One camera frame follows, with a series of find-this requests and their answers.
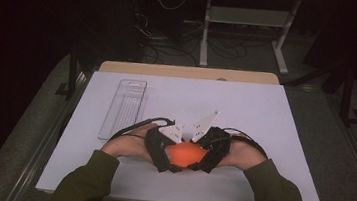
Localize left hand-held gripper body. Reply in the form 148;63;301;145
142;119;186;165

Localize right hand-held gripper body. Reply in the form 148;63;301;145
187;107;236;170

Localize orange phone case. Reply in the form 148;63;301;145
163;138;210;171

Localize person's right hand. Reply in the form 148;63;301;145
216;130;269;174

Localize person's left hand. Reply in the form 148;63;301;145
99;118;159;163

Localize white board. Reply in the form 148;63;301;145
34;60;338;201

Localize clear plastic tray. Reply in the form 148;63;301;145
96;76;149;146

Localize wooden table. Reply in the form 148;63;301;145
97;54;282;92

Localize black metal stand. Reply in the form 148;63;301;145
53;42;87;102
337;62;357;129

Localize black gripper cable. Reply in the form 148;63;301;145
219;126;272;160
107;110;177;148

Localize bundle of black floor cables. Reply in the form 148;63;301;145
129;12;253;74

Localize white metal desk frame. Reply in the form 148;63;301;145
197;0;303;77

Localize white cable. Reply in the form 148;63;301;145
138;0;190;13

